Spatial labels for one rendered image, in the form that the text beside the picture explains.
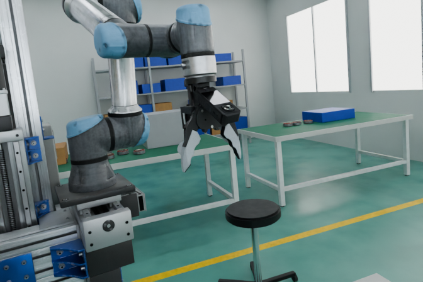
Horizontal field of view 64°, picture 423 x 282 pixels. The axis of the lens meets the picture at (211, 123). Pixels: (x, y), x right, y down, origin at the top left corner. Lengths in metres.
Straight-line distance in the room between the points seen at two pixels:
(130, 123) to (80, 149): 0.18
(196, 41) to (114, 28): 0.17
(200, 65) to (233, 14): 7.24
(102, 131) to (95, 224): 0.29
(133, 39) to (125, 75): 0.40
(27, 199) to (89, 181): 0.21
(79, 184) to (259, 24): 7.33
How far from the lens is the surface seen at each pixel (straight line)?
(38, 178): 1.33
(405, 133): 4.67
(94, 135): 1.12
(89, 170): 1.13
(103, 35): 0.75
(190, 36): 0.73
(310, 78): 7.00
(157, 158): 3.01
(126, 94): 1.15
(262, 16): 8.28
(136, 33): 0.77
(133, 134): 1.17
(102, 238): 1.05
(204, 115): 0.72
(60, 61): 7.09
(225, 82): 7.07
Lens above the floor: 1.33
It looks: 7 degrees down
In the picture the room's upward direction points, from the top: 5 degrees counter-clockwise
